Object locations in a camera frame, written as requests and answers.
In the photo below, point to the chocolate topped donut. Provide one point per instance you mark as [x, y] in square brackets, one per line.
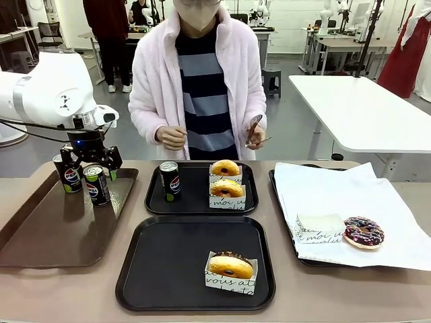
[219, 266]

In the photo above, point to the person's right forearm pink sleeve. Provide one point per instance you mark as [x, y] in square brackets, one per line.
[144, 117]

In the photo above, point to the red dress on mannequin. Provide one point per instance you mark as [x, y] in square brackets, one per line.
[400, 60]

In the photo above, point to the black Pepsi can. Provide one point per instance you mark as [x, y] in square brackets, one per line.
[97, 191]
[72, 180]
[171, 185]

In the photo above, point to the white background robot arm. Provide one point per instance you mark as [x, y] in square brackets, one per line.
[261, 10]

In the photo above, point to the beige face mask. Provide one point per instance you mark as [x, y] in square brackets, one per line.
[197, 15]

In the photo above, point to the black slanted stand pole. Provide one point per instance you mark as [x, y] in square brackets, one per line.
[370, 37]

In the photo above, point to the dark metal tongs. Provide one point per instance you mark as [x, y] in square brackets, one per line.
[255, 121]

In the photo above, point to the small black plastic tray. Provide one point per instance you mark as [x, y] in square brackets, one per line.
[195, 188]

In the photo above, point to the chocolate sprinkled donut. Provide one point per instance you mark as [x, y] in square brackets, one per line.
[373, 235]

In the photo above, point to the black tray under paper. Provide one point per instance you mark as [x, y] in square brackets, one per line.
[309, 263]

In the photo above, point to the standing person in dark clothes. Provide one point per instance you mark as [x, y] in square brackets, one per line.
[111, 33]

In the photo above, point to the person's right hand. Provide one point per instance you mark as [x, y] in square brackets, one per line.
[171, 138]

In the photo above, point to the glazed donut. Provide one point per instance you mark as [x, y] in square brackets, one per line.
[217, 190]
[215, 167]

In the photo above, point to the brown plastic tray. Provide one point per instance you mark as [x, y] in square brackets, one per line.
[67, 228]

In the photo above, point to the white paper sheet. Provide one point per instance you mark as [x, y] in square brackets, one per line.
[336, 191]

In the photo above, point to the person's left hand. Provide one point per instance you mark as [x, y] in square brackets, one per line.
[256, 139]

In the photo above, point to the grey plastic stool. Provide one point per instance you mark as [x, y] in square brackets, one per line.
[23, 57]

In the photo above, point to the chocolate-topped donut front box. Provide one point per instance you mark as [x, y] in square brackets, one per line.
[229, 282]

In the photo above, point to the large black plastic tray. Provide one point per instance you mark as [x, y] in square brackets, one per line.
[161, 269]

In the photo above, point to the dark grey stool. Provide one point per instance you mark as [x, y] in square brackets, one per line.
[271, 71]

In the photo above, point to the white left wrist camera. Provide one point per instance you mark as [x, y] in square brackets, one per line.
[107, 117]

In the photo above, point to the black office chair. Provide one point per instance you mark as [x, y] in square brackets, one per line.
[50, 32]

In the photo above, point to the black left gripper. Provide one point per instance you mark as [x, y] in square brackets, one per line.
[85, 143]

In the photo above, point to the empty white paper donut box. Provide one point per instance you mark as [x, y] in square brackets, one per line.
[316, 233]

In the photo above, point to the glazed donut box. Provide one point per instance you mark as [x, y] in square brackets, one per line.
[229, 203]
[213, 177]

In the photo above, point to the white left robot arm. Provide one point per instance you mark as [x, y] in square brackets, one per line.
[50, 87]

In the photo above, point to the white table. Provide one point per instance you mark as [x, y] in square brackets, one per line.
[353, 111]

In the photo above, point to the seated person in black top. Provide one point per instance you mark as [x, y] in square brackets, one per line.
[138, 10]

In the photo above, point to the person in pink fleece jacket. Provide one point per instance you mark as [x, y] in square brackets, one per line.
[151, 84]

